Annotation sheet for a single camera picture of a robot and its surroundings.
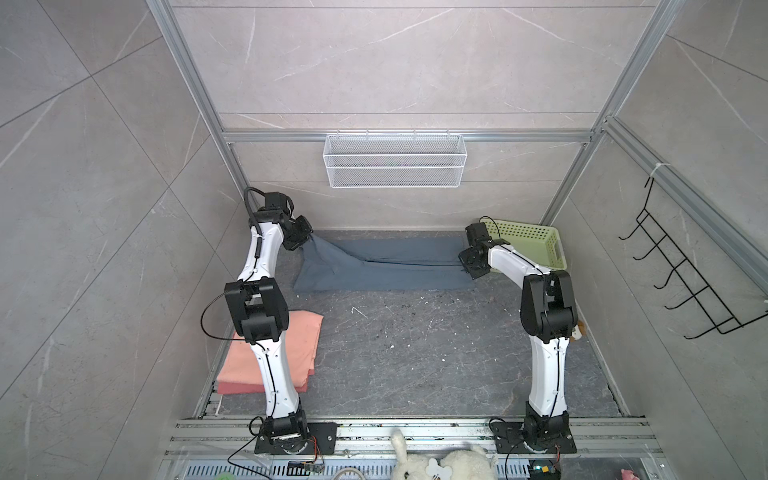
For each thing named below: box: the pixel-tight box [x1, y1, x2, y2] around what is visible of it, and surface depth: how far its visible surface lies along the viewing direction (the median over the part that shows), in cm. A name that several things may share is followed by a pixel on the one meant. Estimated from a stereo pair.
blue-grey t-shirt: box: [293, 234, 476, 293], surface depth 105 cm
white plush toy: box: [391, 429, 498, 480], surface depth 65 cm
